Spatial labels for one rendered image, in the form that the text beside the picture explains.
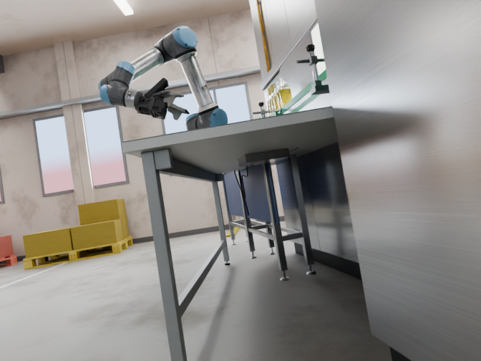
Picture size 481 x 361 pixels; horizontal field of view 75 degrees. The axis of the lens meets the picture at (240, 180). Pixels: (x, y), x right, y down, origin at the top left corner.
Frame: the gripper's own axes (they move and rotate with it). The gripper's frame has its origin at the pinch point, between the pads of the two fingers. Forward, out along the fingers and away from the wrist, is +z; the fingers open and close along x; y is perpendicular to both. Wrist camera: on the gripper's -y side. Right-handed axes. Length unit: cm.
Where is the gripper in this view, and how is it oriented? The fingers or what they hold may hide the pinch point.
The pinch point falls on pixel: (187, 103)
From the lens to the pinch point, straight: 134.1
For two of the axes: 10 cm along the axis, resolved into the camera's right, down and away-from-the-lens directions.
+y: -1.8, 9.5, -2.5
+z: 9.8, 1.8, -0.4
